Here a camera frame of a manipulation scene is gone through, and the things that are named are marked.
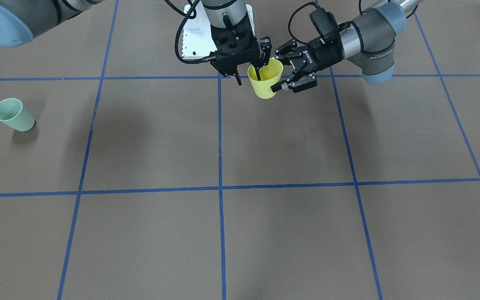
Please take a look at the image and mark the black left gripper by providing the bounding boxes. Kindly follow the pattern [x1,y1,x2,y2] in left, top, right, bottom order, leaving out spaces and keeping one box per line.
[270,37,344,93]

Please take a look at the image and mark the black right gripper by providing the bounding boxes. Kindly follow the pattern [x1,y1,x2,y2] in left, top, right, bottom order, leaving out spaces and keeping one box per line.
[205,24,272,86]

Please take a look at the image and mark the yellow plastic cup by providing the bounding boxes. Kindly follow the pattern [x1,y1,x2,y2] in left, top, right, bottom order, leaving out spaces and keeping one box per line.
[247,57,284,99]

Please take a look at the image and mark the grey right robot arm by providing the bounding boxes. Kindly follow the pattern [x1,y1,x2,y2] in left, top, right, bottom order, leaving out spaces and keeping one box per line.
[0,0,272,84]

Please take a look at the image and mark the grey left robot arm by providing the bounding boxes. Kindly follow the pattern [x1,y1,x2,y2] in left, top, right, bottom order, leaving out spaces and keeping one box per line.
[271,0,420,93]

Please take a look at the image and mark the light green plastic cup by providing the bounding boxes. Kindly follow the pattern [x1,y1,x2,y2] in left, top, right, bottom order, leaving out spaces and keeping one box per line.
[0,97,36,132]

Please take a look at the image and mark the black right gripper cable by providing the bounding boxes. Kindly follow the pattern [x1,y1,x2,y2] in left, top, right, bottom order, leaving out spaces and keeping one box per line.
[165,0,217,64]

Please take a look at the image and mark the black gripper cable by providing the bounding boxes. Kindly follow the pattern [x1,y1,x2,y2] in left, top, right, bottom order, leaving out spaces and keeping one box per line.
[288,2,328,45]
[165,0,217,64]

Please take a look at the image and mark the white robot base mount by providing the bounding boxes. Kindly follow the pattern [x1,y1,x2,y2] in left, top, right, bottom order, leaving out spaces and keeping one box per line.
[181,0,254,60]

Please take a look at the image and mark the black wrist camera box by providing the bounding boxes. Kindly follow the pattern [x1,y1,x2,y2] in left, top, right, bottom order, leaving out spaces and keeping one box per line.
[309,7,340,42]

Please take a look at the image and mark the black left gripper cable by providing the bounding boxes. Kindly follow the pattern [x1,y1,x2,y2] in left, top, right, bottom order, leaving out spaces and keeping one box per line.
[288,2,328,45]

